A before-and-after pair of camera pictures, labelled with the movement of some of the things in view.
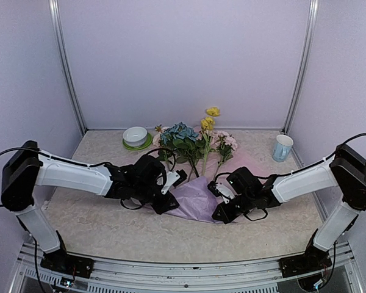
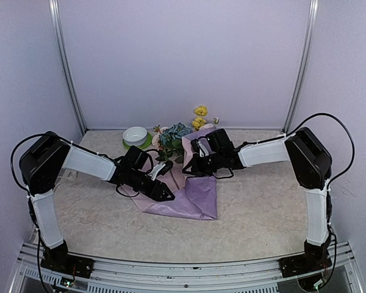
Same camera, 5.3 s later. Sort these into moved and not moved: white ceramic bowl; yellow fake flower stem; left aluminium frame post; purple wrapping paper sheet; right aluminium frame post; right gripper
Moved: right gripper; yellow fake flower stem; purple wrapping paper sheet
Not moved: white ceramic bowl; left aluminium frame post; right aluminium frame post
